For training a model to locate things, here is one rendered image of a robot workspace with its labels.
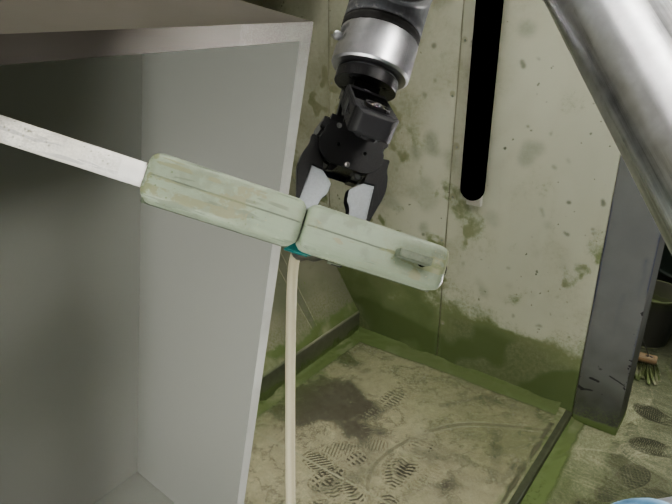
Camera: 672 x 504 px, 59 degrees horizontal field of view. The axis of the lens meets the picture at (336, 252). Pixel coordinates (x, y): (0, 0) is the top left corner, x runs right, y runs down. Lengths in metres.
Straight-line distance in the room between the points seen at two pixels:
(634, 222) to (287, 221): 1.95
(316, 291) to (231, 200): 2.40
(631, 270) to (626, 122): 1.99
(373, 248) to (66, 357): 0.85
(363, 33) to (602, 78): 0.26
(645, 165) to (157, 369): 1.15
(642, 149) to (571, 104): 1.90
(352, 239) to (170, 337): 0.80
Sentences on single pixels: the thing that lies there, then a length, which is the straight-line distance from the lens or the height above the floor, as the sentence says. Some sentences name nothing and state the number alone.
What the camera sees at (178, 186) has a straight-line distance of 0.57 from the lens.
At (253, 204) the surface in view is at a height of 1.48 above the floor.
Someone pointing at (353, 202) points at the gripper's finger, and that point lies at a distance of 0.64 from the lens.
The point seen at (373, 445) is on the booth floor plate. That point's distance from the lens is 2.48.
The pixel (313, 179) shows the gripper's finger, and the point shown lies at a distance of 0.63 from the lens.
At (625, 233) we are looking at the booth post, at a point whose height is 0.87.
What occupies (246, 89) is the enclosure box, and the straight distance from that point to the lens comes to 0.98.
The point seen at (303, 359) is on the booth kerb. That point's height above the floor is 0.12.
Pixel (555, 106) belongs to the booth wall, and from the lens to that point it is 2.40.
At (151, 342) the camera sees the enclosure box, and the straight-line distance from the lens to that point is 1.39.
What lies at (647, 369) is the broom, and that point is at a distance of 3.23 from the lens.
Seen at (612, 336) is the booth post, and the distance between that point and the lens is 2.60.
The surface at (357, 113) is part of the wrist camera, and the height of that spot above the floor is 1.56.
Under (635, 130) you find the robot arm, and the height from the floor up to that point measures 1.57.
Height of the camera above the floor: 1.66
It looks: 23 degrees down
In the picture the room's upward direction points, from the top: straight up
